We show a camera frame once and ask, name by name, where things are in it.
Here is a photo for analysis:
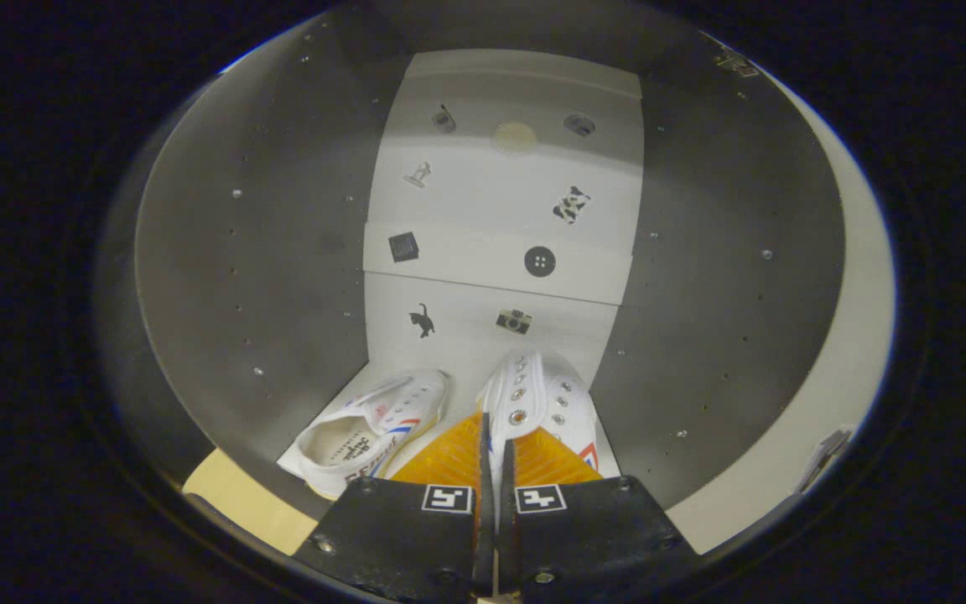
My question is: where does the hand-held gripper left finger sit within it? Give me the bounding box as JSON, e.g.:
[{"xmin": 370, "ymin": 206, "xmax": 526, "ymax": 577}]
[{"xmin": 293, "ymin": 409, "xmax": 496, "ymax": 601}]

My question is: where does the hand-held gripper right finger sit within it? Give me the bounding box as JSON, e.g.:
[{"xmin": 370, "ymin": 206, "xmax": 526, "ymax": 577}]
[{"xmin": 496, "ymin": 426, "xmax": 699, "ymax": 601}]

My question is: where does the white sneaker shoe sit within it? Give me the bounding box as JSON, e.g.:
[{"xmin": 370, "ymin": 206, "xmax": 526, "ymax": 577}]
[
  {"xmin": 294, "ymin": 369, "xmax": 450, "ymax": 502},
  {"xmin": 476, "ymin": 350, "xmax": 600, "ymax": 504}
]

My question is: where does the grey shoe cabinet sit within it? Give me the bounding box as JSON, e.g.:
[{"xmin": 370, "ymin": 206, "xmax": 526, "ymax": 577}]
[{"xmin": 93, "ymin": 4, "xmax": 899, "ymax": 559}]

